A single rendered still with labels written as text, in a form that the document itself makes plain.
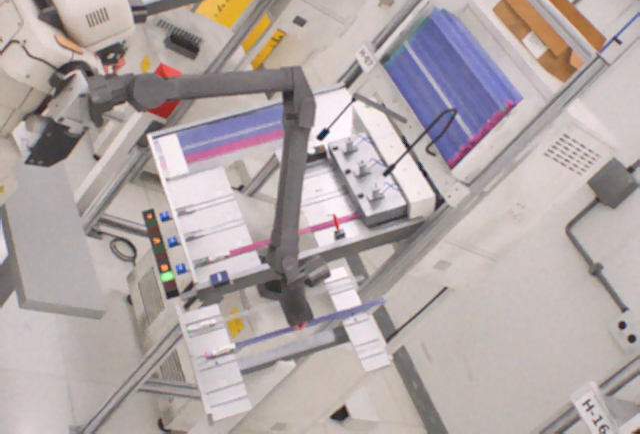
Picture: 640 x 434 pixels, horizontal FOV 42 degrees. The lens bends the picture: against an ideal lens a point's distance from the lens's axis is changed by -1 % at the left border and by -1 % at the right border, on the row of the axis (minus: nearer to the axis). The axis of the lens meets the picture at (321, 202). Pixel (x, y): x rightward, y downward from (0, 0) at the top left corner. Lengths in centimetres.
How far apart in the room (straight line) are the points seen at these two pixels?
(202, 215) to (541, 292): 190
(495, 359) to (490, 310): 24
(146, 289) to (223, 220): 76
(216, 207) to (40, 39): 97
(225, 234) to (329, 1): 151
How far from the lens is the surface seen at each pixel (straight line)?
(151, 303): 321
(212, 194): 267
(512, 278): 409
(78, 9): 189
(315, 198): 262
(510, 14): 303
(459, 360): 419
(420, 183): 255
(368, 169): 260
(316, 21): 378
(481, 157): 243
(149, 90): 188
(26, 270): 231
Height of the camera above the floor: 206
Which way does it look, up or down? 24 degrees down
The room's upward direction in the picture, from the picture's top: 43 degrees clockwise
